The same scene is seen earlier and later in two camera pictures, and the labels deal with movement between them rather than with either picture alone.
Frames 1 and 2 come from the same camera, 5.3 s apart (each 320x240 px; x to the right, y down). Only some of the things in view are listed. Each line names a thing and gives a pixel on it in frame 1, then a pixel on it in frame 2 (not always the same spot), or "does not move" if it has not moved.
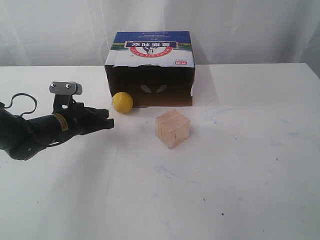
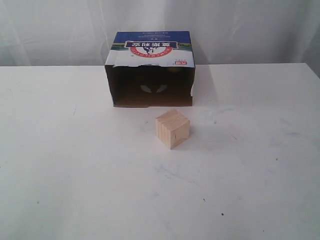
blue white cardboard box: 156,68 does not move
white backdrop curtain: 78,33 does not move
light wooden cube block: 172,128 does not move
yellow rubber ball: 122,102 → 174,69
